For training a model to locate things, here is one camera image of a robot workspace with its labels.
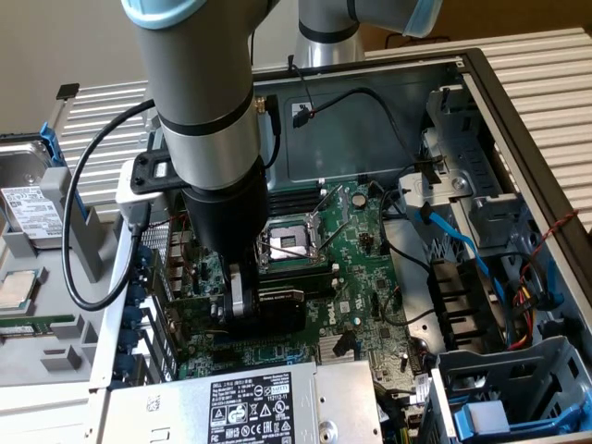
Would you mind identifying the silver CPU chip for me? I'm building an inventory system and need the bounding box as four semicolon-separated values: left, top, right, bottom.
0;269;38;310

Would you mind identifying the grey parts rack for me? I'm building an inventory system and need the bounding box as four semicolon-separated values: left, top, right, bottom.
0;166;122;388

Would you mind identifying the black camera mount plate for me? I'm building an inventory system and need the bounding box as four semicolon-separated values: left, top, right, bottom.
131;147;189;196

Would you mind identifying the green RAM stick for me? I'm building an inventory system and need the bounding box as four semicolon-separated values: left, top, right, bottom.
0;314;78;339

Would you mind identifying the open metal PC case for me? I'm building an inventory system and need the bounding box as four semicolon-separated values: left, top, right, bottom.
87;45;592;444

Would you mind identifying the thin black wire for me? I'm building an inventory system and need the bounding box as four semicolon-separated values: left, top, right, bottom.
377;187;436;278

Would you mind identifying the yellow red wire bundle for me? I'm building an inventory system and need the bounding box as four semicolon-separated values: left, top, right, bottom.
503;279;540;352

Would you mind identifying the silver post black cap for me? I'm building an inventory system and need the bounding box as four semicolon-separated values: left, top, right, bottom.
45;82;80;135

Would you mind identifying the silver metal drive cage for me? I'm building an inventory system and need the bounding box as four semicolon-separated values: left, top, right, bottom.
418;85;533;253

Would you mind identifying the silver chipset heatsink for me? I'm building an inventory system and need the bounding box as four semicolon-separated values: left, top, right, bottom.
317;335;358;366

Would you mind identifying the silver power supply unit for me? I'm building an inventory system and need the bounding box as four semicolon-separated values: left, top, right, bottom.
105;358;385;444

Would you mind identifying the CPU socket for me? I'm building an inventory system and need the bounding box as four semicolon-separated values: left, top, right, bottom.
258;216;325;272

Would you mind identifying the red black twisted wire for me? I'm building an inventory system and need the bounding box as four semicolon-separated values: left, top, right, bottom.
147;213;189;228

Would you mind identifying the grey disk bay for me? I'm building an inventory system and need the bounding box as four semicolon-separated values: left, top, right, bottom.
427;335;592;440

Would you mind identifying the thin metal locking lever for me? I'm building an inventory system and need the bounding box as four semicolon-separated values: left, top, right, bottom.
318;215;351;260

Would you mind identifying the black case fan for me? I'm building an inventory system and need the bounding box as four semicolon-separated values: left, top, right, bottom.
428;258;505;352

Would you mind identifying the metal socket cover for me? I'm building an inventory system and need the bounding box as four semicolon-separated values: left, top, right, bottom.
310;183;346;253

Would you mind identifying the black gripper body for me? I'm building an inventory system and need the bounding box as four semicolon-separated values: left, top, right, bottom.
179;159;273;268

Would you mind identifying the hard disk with blue caddy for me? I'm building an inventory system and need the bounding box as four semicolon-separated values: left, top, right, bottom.
0;120;66;242

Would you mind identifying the green Dell motherboard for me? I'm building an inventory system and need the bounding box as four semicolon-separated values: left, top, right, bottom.
170;181;434;394

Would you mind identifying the black cable gold connector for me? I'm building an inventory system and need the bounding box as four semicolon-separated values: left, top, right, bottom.
253;93;283;170

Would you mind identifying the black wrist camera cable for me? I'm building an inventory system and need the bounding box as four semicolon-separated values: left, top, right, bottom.
62;98;158;312

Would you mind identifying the green graphics card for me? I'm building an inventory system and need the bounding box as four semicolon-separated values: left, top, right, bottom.
152;258;307;346

